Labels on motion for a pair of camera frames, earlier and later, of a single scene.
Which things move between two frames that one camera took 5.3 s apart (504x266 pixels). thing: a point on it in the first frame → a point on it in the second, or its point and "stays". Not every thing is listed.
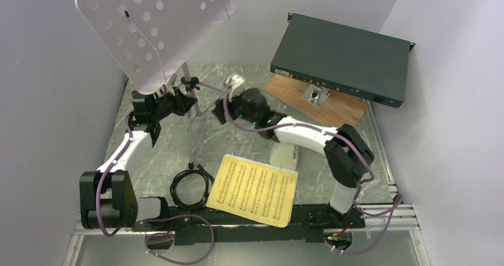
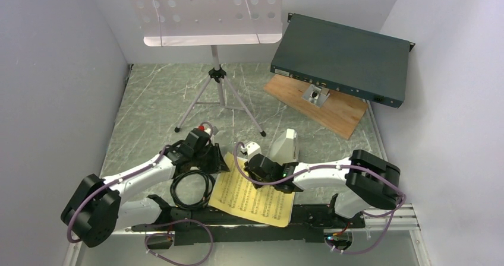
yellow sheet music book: (254, 190) stays
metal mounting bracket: (315, 95) stays
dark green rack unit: (365, 65) stays
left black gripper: (182, 103) → (218, 164)
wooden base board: (337, 108) stays
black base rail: (193, 225) stays
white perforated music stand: (148, 25) → (210, 13)
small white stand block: (284, 155) stays
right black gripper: (219, 111) → (251, 174)
